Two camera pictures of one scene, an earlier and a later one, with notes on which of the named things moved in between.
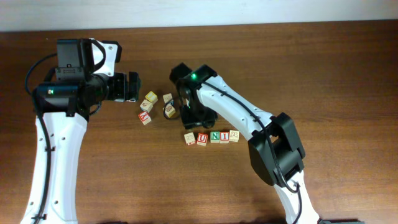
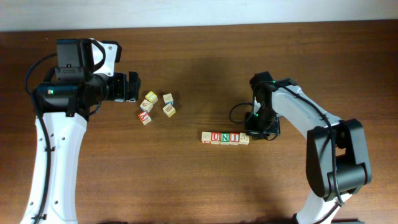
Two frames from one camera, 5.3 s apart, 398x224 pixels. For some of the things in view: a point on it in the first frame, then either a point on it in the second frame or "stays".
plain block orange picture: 146,106 stays
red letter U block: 202,139 → 216,137
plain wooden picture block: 189,138 → 206,137
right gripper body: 198,116 → 263,122
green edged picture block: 234,135 → 244,139
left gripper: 122,93 stays
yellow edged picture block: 170,110 stays
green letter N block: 215,137 → 225,139
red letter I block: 224,137 → 234,139
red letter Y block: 144,117 stays
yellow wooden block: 152,97 stays
